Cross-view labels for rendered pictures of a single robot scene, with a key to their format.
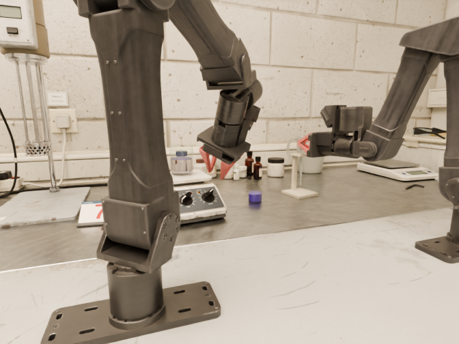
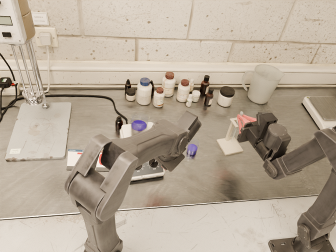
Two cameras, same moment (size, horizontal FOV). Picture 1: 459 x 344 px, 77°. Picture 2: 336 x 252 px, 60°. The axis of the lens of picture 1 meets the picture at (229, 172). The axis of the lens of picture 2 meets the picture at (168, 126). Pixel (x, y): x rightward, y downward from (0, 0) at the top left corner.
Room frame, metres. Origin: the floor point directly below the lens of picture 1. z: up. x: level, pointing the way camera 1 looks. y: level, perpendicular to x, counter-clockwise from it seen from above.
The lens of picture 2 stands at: (0.06, -0.02, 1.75)
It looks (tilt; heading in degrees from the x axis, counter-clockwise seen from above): 44 degrees down; 4
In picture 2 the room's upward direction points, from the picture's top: 9 degrees clockwise
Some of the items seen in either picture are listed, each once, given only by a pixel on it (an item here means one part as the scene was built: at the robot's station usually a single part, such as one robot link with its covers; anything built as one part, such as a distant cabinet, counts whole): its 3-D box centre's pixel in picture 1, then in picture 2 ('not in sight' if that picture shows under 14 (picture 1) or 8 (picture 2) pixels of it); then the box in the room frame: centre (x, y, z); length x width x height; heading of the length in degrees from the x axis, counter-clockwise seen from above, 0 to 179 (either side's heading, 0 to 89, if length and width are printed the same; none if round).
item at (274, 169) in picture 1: (275, 166); (225, 96); (1.16, -0.19, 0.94); 0.07 x 0.07 x 0.07
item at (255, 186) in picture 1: (255, 190); (192, 146); (0.81, -0.07, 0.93); 0.04 x 0.04 x 0.06
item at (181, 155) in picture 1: (182, 160); (139, 126); (0.77, 0.13, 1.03); 0.07 x 0.06 x 0.08; 114
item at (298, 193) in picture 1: (300, 174); (233, 135); (0.88, -0.22, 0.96); 0.08 x 0.08 x 0.13; 30
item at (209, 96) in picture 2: (257, 166); (209, 96); (1.13, -0.11, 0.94); 0.03 x 0.03 x 0.08
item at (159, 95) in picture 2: (200, 170); (159, 97); (1.05, 0.11, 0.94); 0.05 x 0.05 x 0.09
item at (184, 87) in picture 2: (227, 165); (183, 90); (1.12, 0.01, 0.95); 0.06 x 0.06 x 0.10
